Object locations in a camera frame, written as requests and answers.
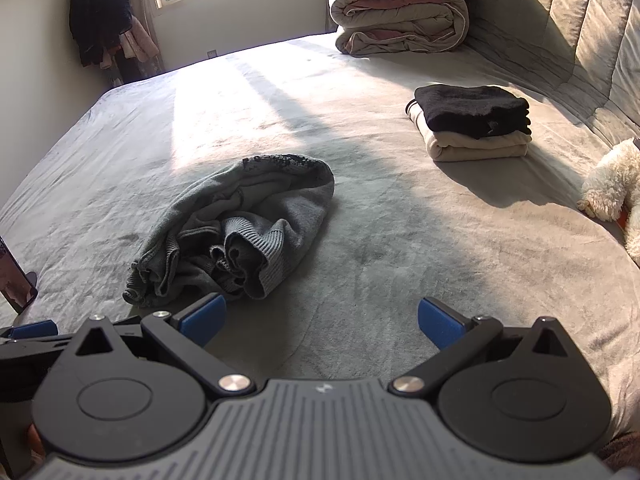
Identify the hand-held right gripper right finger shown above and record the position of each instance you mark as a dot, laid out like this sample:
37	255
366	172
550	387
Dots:
440	322

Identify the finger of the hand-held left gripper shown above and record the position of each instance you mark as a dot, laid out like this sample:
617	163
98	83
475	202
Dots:
30	330

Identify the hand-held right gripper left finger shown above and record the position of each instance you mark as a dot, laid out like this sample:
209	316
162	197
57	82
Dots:
205	320

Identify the grey knit sweater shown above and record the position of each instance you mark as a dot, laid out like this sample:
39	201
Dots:
280	200

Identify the pink hanging clothes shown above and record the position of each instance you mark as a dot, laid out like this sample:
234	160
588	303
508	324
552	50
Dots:
137	40

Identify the person's left hand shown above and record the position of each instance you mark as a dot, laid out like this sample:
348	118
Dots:
36	440

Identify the smartphone on stand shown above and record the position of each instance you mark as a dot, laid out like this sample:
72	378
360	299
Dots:
15	280

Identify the folded beige garment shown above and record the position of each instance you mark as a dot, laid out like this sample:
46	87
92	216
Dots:
475	147

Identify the folded black garment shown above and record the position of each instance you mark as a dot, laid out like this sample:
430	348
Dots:
470	107

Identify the white fluffy dog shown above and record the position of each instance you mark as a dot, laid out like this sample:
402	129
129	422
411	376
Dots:
612	180

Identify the bed with grey sheet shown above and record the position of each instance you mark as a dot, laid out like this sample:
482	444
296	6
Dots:
350	110

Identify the folded beige pink quilt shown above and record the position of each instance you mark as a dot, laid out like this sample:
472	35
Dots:
400	15

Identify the dark hanging jacket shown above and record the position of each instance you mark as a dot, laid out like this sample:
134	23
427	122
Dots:
97	10

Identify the grey quilted headboard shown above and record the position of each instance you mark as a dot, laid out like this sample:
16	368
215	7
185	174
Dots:
575	20

